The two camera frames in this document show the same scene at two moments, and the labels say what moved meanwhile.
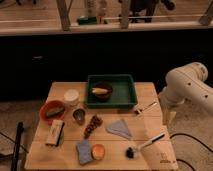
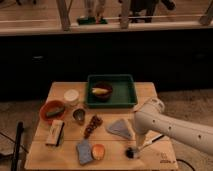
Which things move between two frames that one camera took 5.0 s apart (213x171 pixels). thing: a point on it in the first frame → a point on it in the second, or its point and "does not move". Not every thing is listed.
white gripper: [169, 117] → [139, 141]
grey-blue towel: [120, 128] does not move
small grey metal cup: [79, 115] does not move
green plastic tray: [110, 91] does not move
